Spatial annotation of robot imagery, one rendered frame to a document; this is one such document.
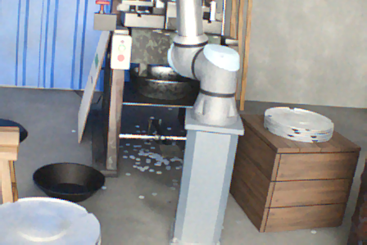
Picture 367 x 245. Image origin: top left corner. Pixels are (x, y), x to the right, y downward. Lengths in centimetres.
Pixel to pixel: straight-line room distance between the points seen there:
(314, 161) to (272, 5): 207
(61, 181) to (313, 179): 104
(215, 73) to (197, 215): 48
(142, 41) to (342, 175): 100
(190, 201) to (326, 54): 256
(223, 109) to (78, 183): 81
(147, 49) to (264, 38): 175
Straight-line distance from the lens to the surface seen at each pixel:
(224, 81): 147
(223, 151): 151
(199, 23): 155
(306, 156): 175
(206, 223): 162
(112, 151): 210
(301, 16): 376
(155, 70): 248
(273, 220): 181
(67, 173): 205
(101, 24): 200
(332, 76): 398
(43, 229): 114
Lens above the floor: 89
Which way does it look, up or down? 16 degrees down
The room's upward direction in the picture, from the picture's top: 6 degrees clockwise
